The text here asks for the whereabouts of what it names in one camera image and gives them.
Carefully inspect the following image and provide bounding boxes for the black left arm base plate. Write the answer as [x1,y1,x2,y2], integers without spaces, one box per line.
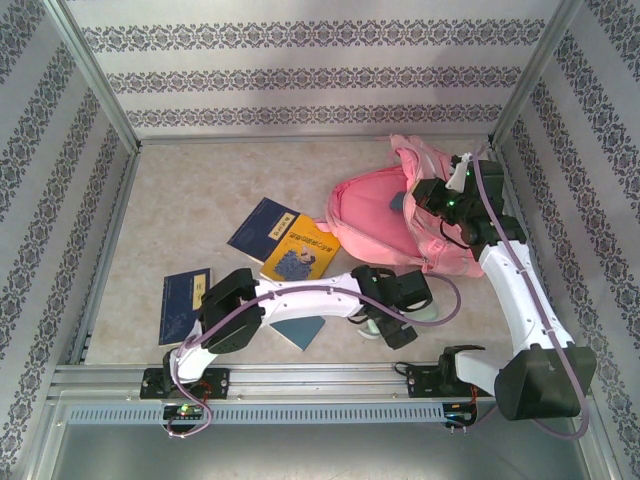
[139,367,232,401]

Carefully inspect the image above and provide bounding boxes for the grey slotted cable duct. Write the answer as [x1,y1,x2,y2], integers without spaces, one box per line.
[64,402,449,426]

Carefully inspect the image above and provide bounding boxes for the aluminium side rail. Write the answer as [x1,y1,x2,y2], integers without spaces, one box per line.
[487,144,557,361]
[69,147,144,366]

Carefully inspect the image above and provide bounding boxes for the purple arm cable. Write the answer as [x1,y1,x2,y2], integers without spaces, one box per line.
[472,142,591,441]
[164,272,462,441]

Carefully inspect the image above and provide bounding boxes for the mint green pencil case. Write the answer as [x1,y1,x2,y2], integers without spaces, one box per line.
[357,302,442,342]

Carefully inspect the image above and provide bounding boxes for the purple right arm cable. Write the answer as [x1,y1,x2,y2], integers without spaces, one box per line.
[472,142,591,441]

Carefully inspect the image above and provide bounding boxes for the aluminium frame post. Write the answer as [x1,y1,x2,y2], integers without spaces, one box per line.
[489,0,584,149]
[42,0,144,151]

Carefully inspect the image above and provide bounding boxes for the blue book with white print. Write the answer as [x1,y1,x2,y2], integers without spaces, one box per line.
[269,315,327,354]

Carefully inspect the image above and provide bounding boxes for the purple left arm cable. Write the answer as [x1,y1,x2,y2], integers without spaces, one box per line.
[164,272,462,441]

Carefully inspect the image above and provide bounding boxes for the yellow book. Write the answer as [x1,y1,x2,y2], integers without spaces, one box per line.
[259,213,342,294]

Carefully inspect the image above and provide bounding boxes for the aluminium mounting rail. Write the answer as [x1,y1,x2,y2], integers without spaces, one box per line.
[47,362,589,401]

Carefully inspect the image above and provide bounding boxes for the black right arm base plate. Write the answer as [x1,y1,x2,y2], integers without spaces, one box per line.
[405,365,497,400]

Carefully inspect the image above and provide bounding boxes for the pink backpack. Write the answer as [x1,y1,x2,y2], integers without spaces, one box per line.
[324,132,486,279]

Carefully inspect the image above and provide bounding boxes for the navy book with line border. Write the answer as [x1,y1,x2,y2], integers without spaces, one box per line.
[226,196,302,264]

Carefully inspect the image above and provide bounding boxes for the navy book with patterned cover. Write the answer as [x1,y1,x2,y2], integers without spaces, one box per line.
[158,267,214,349]

